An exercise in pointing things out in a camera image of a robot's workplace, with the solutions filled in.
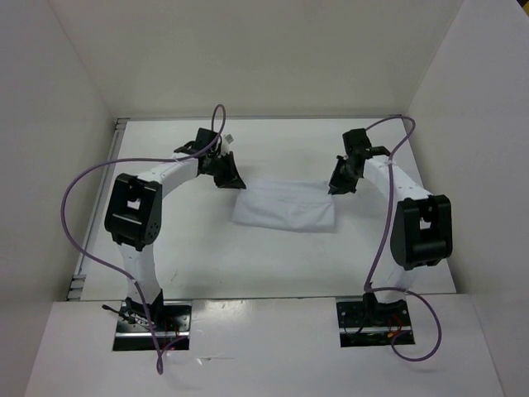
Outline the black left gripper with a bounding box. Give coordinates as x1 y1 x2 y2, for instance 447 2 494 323
206 151 245 189

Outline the white fabric skirt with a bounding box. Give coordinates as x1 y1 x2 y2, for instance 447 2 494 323
231 179 336 233

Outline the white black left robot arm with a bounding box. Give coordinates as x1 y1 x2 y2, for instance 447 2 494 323
104 128 245 331

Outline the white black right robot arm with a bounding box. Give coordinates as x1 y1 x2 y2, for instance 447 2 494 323
329 128 453 325

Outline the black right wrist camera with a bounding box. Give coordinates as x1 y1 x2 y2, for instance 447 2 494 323
342 128 372 156

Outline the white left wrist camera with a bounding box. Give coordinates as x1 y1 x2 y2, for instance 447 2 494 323
217 134 234 156

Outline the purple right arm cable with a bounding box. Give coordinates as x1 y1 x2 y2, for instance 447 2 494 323
364 116 443 364

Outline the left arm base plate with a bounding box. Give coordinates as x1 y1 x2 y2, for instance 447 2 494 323
112 301 192 352

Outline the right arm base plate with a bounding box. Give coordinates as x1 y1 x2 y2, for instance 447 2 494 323
336 299 415 348

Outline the aluminium left side rail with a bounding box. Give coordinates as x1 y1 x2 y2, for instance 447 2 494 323
65 117 129 301

